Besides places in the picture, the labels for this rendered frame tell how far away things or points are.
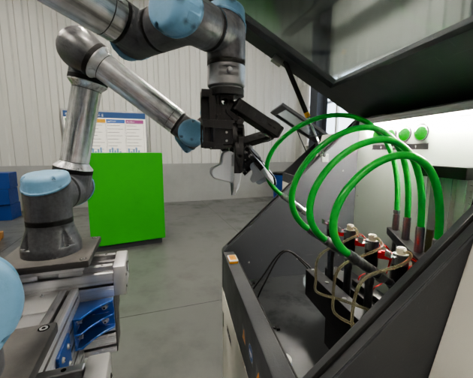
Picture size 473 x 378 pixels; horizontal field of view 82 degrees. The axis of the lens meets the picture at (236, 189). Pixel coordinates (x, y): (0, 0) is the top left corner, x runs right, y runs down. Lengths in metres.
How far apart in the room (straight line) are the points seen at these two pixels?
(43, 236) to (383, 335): 0.80
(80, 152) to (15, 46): 6.89
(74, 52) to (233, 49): 0.47
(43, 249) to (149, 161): 3.09
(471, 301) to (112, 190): 3.70
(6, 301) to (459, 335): 0.54
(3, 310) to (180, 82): 7.15
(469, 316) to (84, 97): 1.02
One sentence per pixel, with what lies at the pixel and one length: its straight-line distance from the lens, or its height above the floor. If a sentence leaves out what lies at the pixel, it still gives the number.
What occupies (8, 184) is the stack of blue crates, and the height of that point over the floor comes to 0.68.
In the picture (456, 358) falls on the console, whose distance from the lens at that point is 0.55.
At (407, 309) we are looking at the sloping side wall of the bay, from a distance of 0.49.
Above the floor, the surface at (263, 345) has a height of 0.95.
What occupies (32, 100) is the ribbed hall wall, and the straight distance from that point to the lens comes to 7.55.
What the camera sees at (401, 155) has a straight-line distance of 0.55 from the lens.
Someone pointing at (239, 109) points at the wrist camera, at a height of 1.41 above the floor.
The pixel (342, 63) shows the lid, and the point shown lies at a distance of 0.98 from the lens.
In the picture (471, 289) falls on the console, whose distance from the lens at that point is 0.53.
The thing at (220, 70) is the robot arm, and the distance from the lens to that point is 0.55.
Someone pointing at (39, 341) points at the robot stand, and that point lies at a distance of 0.56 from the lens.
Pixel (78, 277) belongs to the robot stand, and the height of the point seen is 0.97.
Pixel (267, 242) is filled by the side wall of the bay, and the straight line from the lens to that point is 1.08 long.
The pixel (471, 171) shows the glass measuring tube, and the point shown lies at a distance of 0.83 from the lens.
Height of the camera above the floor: 1.33
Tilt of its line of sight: 8 degrees down
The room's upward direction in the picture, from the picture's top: straight up
